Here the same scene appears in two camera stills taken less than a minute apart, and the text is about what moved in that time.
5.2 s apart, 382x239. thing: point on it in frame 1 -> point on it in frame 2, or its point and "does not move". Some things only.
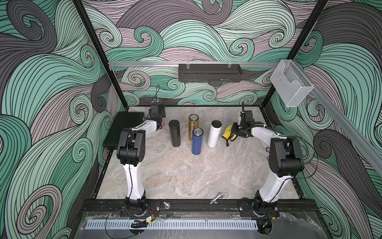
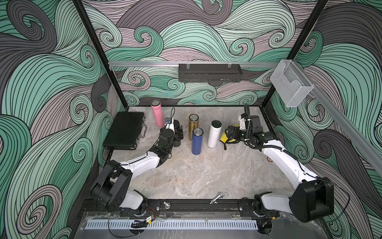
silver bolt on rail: [221, 195] does not move
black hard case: [122, 120] does not move
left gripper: [163, 112] -> [160, 131]
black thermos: [174, 127] does not move
